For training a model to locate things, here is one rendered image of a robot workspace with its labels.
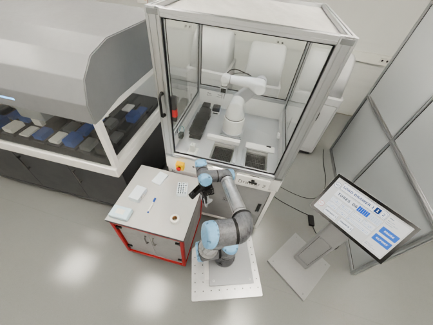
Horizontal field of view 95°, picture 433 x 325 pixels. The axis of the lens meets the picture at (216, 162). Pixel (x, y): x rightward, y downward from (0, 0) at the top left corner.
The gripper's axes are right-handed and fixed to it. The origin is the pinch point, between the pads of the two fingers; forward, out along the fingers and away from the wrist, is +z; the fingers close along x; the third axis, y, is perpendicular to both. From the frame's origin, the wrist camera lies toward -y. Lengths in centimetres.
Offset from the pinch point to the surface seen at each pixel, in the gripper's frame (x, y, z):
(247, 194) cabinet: 19, 51, 28
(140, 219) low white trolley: 25, -44, 12
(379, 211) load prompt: -65, 93, 5
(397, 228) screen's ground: -76, 94, 10
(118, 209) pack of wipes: 36, -56, 3
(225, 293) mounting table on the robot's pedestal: -42, -10, 36
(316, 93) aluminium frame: -28, 65, -69
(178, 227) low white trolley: 8.0, -20.3, 18.5
